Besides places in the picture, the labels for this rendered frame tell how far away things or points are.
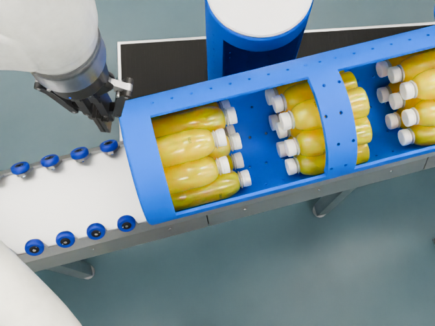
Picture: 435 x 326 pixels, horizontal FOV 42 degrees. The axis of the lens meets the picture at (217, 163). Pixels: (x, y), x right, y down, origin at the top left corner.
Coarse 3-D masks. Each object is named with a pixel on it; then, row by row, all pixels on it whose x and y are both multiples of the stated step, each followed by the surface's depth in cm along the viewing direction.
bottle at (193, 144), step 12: (180, 132) 122; (192, 132) 120; (204, 132) 120; (168, 144) 119; (180, 144) 119; (192, 144) 119; (204, 144) 120; (216, 144) 121; (168, 156) 119; (180, 156) 119; (192, 156) 120; (204, 156) 121
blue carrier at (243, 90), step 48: (384, 48) 122; (144, 96) 123; (192, 96) 118; (240, 96) 138; (336, 96) 116; (144, 144) 113; (336, 144) 117; (384, 144) 140; (144, 192) 114; (240, 192) 133
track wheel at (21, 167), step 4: (16, 164) 140; (20, 164) 140; (24, 164) 139; (28, 164) 140; (12, 168) 138; (16, 168) 138; (20, 168) 138; (24, 168) 138; (28, 168) 140; (12, 172) 138; (16, 172) 138; (20, 172) 138; (24, 172) 139
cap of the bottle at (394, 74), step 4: (388, 68) 131; (392, 68) 130; (396, 68) 130; (388, 72) 132; (392, 72) 130; (396, 72) 129; (400, 72) 129; (388, 76) 132; (392, 76) 130; (396, 76) 129; (400, 76) 129; (392, 80) 131; (396, 80) 130; (400, 80) 130
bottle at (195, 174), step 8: (200, 160) 123; (208, 160) 124; (216, 160) 125; (168, 168) 123; (176, 168) 123; (184, 168) 123; (192, 168) 122; (200, 168) 122; (208, 168) 123; (216, 168) 124; (168, 176) 122; (176, 176) 122; (184, 176) 122; (192, 176) 122; (200, 176) 122; (208, 176) 123; (216, 176) 124; (168, 184) 122; (176, 184) 122; (184, 184) 123; (192, 184) 123; (200, 184) 124; (176, 192) 124
